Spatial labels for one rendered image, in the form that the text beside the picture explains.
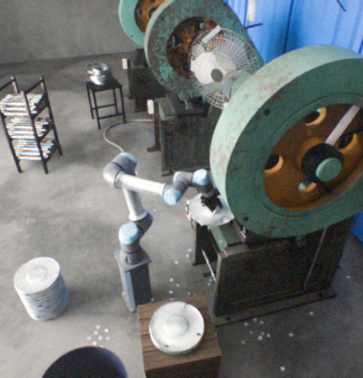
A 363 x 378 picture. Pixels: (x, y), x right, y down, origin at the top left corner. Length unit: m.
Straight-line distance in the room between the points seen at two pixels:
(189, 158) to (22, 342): 2.29
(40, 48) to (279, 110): 7.40
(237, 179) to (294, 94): 0.36
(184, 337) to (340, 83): 1.39
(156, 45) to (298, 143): 1.74
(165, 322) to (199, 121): 2.11
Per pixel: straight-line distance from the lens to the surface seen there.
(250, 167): 1.26
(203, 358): 1.88
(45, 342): 2.47
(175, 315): 1.95
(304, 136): 1.41
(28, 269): 2.45
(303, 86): 1.21
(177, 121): 3.34
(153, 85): 5.02
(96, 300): 2.54
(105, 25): 8.14
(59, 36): 8.19
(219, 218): 1.90
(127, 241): 1.97
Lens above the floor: 2.05
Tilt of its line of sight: 37 degrees down
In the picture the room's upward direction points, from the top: 1 degrees counter-clockwise
